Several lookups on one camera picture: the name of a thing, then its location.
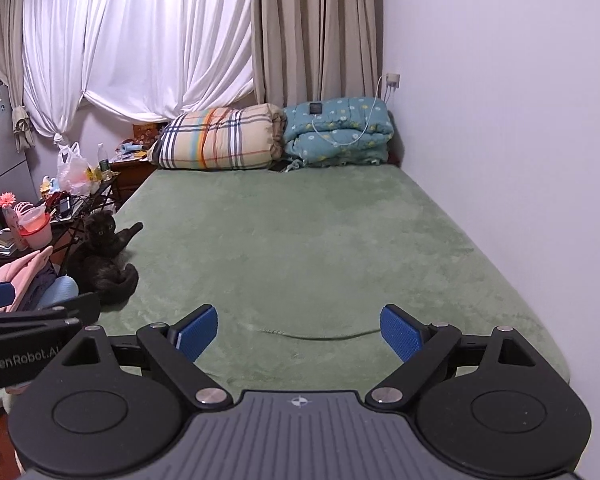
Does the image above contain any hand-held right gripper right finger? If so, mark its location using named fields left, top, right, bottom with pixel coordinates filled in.
left=364, top=303, right=551, bottom=410

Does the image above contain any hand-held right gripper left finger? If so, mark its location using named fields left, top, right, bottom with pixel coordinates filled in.
left=55, top=304, right=235, bottom=410

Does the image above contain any pink sweater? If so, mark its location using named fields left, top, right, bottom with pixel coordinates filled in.
left=0, top=247, right=54, bottom=313

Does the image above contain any purple cloth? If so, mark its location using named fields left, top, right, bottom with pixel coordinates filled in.
left=22, top=262, right=59, bottom=311

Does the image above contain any stack of books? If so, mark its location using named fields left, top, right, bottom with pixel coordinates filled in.
left=0, top=227, right=20, bottom=257

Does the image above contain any light blue rolled cloth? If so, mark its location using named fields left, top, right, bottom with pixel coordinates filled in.
left=39, top=277, right=80, bottom=312

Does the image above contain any pink plastic bucket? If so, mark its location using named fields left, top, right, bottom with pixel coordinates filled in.
left=17, top=205, right=54, bottom=252

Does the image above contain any black cat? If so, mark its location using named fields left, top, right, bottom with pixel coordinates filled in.
left=67, top=210, right=145, bottom=306

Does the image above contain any green fleece bed blanket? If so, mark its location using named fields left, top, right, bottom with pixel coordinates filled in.
left=100, top=165, right=573, bottom=396

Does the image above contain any black folding table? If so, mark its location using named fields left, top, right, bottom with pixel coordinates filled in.
left=39, top=175, right=119, bottom=263

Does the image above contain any white plastic bag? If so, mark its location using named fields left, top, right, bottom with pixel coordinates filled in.
left=55, top=142, right=92, bottom=197

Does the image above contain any grey refrigerator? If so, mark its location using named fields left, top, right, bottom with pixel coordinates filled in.
left=0, top=84, right=36, bottom=201

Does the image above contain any wooden nightstand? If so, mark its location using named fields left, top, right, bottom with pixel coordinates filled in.
left=107, top=152, right=157, bottom=202

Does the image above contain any plaid rolled quilt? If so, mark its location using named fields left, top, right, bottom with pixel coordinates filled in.
left=147, top=103, right=287, bottom=171

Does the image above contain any orange patterned box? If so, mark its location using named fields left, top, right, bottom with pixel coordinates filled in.
left=132, top=122, right=162, bottom=144

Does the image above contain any teal floral quilt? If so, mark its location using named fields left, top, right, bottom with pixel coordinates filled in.
left=282, top=95, right=397, bottom=168

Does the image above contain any tied narrow beige curtain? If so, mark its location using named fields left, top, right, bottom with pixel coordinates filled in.
left=0, top=0, right=37, bottom=152

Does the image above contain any white sheer curtain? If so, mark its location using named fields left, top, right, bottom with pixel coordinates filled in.
left=22, top=0, right=257, bottom=143

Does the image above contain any wide beige curtain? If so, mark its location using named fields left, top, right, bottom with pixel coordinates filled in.
left=252, top=0, right=385, bottom=111

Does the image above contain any white charging cable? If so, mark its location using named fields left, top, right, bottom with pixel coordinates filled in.
left=311, top=74, right=390, bottom=149

